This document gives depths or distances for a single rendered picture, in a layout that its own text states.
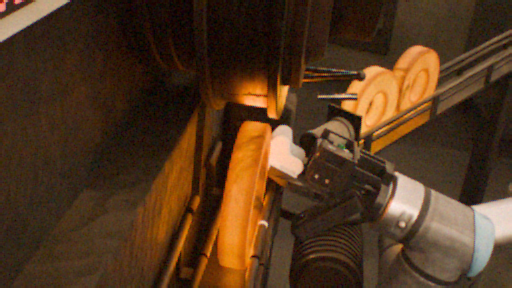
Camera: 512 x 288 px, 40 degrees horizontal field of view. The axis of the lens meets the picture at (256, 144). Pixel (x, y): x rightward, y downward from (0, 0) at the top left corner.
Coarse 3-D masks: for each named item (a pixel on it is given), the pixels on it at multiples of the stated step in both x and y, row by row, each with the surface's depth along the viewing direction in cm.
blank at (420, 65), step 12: (420, 48) 140; (408, 60) 138; (420, 60) 139; (432, 60) 143; (396, 72) 138; (408, 72) 137; (420, 72) 145; (432, 72) 145; (408, 84) 139; (420, 84) 146; (432, 84) 147; (408, 96) 141; (420, 96) 146; (396, 108) 140
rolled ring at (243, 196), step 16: (256, 128) 84; (240, 144) 81; (256, 144) 81; (240, 160) 80; (256, 160) 80; (240, 176) 79; (256, 176) 80; (224, 192) 79; (240, 192) 79; (256, 192) 94; (224, 208) 79; (240, 208) 79; (256, 208) 94; (224, 224) 80; (240, 224) 79; (256, 224) 93; (224, 240) 81; (240, 240) 80; (224, 256) 83; (240, 256) 82
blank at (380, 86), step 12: (372, 72) 129; (384, 72) 130; (360, 84) 128; (372, 84) 128; (384, 84) 132; (396, 84) 135; (360, 96) 127; (372, 96) 130; (384, 96) 134; (396, 96) 137; (348, 108) 128; (360, 108) 128; (372, 108) 137; (384, 108) 136; (372, 120) 136; (384, 120) 137
